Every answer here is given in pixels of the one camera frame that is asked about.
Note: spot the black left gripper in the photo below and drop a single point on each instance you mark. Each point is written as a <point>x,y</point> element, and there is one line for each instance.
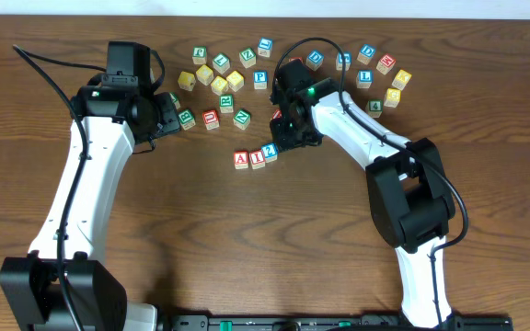
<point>170,119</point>

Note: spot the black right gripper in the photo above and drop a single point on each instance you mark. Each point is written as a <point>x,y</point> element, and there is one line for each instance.
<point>284,142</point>

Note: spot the blue 2 block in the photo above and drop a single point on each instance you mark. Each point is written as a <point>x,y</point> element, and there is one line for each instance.
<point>270,152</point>

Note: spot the red I block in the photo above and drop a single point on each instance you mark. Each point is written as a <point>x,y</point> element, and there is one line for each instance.
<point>257,159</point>

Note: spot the red A block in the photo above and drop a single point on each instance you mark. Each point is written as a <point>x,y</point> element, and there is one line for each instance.
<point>241,160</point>

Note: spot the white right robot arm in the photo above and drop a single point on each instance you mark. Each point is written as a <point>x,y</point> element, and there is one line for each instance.
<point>410,205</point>

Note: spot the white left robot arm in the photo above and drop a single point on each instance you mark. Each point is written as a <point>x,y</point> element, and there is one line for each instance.
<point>62,283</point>

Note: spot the green B block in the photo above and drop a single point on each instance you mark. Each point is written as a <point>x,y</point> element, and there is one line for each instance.
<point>186,119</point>

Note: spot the red E block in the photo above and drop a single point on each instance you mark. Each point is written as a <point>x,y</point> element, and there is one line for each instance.
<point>276,114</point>

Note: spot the green A block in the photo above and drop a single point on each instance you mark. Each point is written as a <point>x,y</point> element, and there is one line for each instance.
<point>175,100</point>

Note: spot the yellow block left cluster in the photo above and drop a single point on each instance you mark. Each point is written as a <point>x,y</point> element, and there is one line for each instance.
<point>186,81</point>

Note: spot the yellow block cluster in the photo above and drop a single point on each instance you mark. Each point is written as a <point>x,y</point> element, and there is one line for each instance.
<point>235,81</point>
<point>186,81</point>
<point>205,75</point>
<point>219,85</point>

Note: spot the red U block lower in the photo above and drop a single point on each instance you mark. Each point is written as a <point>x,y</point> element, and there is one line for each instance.
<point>211,119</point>

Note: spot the green N block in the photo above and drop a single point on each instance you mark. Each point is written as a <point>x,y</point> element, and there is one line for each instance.
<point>242,119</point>

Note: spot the yellow block upper cluster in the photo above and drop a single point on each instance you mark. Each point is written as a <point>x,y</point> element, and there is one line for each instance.
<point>205,75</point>

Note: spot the green R block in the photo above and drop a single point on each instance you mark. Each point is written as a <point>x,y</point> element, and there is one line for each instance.
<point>226,103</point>

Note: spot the yellow block middle cluster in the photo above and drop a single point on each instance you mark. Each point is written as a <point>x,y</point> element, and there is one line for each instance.
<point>219,85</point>

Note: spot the blue P block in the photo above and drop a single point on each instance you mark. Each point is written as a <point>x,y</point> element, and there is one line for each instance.
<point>260,79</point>

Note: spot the green block top left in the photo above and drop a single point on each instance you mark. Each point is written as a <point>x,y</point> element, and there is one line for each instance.
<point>199,55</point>

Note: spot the yellow block right cluster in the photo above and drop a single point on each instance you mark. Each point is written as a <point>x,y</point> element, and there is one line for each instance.
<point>235,81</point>

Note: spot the green 7 block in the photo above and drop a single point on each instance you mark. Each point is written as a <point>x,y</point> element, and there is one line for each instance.
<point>221,63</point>

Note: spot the blue d block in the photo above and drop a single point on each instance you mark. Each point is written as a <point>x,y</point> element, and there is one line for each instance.
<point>366,54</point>
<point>314,60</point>

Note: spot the green Z block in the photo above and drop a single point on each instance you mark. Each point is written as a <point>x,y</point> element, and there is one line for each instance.
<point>248,57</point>

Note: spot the green 4 block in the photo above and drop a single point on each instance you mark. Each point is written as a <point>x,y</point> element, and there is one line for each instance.
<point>374,108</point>

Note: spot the blue block top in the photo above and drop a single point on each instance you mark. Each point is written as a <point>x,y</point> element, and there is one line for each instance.
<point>265,47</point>

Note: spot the blue L block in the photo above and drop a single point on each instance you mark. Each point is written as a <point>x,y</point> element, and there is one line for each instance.
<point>364,79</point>

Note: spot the yellow G block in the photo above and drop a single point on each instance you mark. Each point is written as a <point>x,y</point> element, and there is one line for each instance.
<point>392,98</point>

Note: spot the blue D block far right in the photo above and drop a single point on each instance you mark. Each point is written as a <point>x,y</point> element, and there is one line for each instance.
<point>366,54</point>

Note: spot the red M block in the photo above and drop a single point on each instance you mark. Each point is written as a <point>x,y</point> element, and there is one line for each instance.
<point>385,64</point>

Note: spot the yellow K block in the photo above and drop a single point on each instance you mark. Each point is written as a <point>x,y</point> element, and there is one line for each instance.
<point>401,79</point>

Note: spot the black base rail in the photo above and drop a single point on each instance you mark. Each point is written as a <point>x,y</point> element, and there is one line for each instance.
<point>380,322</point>

